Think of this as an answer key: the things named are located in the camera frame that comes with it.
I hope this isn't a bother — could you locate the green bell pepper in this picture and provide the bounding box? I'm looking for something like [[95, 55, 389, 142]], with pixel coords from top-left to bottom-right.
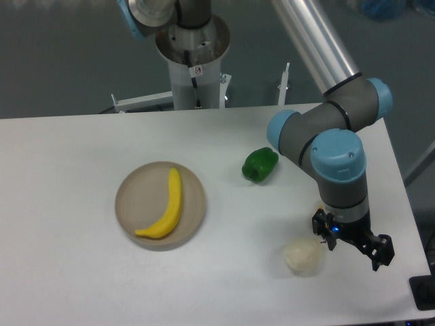
[[241, 147, 279, 183]]

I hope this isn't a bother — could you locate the blue plastic bag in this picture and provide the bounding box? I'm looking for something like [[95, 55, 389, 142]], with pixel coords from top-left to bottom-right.
[[357, 0, 407, 21]]

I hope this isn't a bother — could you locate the white metal frame bracket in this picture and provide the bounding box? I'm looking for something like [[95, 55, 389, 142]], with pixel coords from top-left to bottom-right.
[[111, 91, 173, 113]]

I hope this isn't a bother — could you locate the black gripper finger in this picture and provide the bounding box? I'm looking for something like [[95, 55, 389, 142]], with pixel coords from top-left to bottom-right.
[[354, 233, 395, 271], [312, 209, 336, 251]]

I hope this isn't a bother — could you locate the yellow banana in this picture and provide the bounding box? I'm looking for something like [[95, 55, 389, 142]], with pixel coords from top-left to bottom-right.
[[135, 168, 184, 239]]

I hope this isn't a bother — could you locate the beige round plate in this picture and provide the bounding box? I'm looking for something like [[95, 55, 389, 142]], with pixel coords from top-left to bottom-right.
[[115, 162, 207, 251]]

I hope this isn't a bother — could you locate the black device at table edge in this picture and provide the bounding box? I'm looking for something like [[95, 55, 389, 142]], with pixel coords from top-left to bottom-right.
[[409, 275, 434, 311]]

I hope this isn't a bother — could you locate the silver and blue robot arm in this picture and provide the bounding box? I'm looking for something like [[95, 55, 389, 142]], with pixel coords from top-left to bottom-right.
[[118, 1, 394, 270]]

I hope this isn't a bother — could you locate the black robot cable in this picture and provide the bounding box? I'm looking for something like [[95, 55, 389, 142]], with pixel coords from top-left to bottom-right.
[[184, 50, 201, 109]]

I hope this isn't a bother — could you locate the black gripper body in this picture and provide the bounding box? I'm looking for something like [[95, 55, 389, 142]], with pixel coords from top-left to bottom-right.
[[322, 211, 372, 247]]

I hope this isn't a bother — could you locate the white garlic bulb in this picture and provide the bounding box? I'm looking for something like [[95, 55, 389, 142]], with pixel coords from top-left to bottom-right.
[[284, 238, 321, 273]]

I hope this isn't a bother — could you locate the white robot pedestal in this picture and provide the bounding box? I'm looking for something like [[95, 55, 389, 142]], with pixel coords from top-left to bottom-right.
[[156, 14, 230, 111]]

